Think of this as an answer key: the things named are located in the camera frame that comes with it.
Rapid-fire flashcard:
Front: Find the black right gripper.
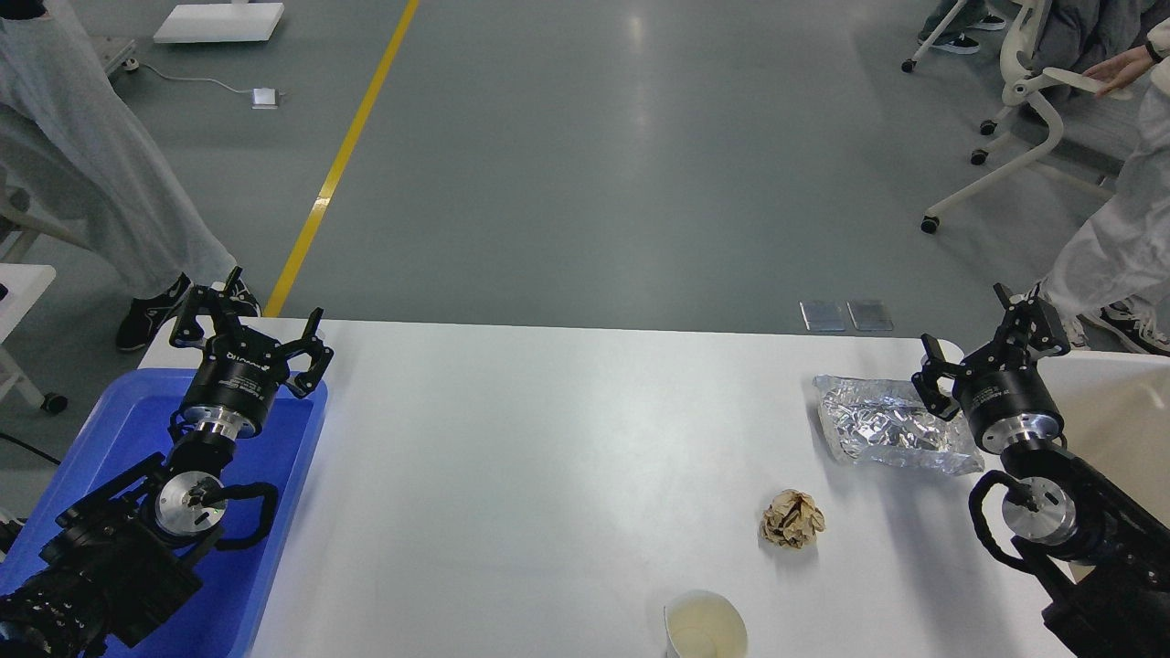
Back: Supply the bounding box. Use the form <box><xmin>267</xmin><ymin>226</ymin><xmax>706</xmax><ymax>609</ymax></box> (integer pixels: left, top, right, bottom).
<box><xmin>911</xmin><ymin>283</ymin><xmax>1071</xmax><ymax>454</ymax></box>

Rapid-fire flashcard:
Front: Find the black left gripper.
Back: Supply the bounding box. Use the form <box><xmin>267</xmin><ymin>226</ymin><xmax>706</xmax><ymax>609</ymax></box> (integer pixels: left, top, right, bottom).
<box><xmin>170</xmin><ymin>267</ymin><xmax>333</xmax><ymax>438</ymax></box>

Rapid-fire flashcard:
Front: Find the white paper cup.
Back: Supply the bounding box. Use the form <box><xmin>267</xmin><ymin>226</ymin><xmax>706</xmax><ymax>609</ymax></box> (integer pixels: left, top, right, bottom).
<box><xmin>662</xmin><ymin>589</ymin><xmax>749</xmax><ymax>657</ymax></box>

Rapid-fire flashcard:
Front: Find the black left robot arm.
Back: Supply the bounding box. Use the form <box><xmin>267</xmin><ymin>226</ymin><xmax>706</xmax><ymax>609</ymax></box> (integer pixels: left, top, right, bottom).
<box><xmin>4</xmin><ymin>268</ymin><xmax>333</xmax><ymax>657</ymax></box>

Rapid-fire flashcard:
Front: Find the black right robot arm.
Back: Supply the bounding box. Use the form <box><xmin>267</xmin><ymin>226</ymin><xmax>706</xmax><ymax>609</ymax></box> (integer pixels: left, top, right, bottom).
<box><xmin>911</xmin><ymin>285</ymin><xmax>1169</xmax><ymax>657</ymax></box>

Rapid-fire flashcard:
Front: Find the right metal floor plate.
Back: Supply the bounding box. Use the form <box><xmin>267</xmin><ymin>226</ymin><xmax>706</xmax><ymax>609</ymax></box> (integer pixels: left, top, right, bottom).
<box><xmin>846</xmin><ymin>300</ymin><xmax>895</xmax><ymax>333</ymax></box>

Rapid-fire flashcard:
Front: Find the metal floor plate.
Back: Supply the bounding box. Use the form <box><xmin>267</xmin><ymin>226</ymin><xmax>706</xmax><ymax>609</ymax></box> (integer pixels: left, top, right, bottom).
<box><xmin>799</xmin><ymin>301</ymin><xmax>846</xmax><ymax>333</ymax></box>
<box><xmin>846</xmin><ymin>300</ymin><xmax>895</xmax><ymax>333</ymax></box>

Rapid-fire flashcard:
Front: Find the crumpled silver foil bag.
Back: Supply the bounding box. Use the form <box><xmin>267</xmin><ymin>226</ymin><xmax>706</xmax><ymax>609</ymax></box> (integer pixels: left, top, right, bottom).
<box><xmin>814</xmin><ymin>375</ymin><xmax>984</xmax><ymax>477</ymax></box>

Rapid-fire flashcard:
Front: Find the beige plastic bin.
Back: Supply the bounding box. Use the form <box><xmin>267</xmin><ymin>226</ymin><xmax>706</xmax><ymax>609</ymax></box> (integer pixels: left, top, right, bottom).
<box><xmin>1037</xmin><ymin>351</ymin><xmax>1169</xmax><ymax>525</ymax></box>

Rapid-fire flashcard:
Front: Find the blue plastic bin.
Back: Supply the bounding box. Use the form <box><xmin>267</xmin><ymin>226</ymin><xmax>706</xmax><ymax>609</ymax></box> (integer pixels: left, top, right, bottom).
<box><xmin>0</xmin><ymin>366</ymin><xmax>329</xmax><ymax>658</ymax></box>

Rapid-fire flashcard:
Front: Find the person in white suit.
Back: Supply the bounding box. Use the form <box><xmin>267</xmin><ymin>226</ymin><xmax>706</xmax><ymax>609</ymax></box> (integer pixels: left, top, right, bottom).
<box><xmin>1028</xmin><ymin>21</ymin><xmax>1169</xmax><ymax>356</ymax></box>

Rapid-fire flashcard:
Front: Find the left metal floor plate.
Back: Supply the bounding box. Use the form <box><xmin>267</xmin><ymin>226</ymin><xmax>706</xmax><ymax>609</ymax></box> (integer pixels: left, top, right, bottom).
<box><xmin>799</xmin><ymin>301</ymin><xmax>846</xmax><ymax>333</ymax></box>

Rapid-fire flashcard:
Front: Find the white side table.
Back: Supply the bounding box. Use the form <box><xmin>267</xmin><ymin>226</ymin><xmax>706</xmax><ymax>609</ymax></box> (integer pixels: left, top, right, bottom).
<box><xmin>1</xmin><ymin>263</ymin><xmax>69</xmax><ymax>414</ymax></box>

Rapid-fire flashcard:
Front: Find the crumpled brown paper ball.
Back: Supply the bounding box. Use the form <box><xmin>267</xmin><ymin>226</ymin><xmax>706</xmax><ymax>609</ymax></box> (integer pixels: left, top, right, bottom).
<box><xmin>761</xmin><ymin>491</ymin><xmax>826</xmax><ymax>550</ymax></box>

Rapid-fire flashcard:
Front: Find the person in white trousers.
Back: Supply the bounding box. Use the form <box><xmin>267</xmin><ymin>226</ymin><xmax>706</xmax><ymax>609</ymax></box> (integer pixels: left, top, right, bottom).
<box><xmin>1</xmin><ymin>1</ymin><xmax>260</xmax><ymax>352</ymax></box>

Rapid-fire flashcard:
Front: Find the seated person dark shoe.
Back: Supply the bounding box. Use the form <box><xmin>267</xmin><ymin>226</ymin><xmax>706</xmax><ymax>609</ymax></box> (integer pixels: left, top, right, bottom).
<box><xmin>918</xmin><ymin>1</ymin><xmax>1006</xmax><ymax>55</ymax></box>

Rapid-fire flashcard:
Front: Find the white office chair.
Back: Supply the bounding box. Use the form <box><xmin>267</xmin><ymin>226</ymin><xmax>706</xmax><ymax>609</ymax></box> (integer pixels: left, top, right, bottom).
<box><xmin>920</xmin><ymin>1</ymin><xmax>1149</xmax><ymax>234</ymax></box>

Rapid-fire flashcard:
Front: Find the white flat base board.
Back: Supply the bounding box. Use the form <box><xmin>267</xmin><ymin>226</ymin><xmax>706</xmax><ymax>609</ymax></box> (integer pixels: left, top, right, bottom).
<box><xmin>152</xmin><ymin>1</ymin><xmax>285</xmax><ymax>43</ymax></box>

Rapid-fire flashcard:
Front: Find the white power adapter with cable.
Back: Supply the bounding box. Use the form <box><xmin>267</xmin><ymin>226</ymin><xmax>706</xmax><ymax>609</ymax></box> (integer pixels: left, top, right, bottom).
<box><xmin>121</xmin><ymin>59</ymin><xmax>285</xmax><ymax>110</ymax></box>

